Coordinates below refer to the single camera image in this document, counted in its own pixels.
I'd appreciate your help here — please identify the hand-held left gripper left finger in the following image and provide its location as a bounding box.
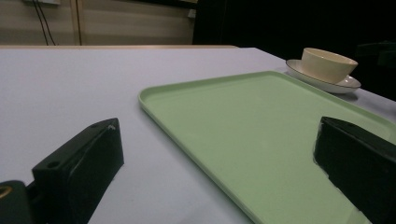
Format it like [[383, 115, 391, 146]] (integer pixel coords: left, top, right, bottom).
[[31, 117, 125, 224]]

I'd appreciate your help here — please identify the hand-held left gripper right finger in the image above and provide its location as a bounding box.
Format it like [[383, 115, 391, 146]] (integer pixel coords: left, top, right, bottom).
[[313, 116, 396, 224]]

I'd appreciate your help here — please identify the white plate with dark rim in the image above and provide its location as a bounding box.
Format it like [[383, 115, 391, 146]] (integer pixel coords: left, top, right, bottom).
[[285, 59, 362, 94]]

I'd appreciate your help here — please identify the cream ceramic cup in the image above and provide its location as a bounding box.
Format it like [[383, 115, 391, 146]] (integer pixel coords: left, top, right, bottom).
[[300, 47, 359, 84]]

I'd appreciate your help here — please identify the light green plastic tray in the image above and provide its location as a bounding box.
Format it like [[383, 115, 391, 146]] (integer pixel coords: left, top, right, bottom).
[[137, 70, 396, 224]]

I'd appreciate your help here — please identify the black cable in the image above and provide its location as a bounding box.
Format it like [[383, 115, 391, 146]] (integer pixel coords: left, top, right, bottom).
[[32, 0, 50, 47], [36, 0, 57, 47]]

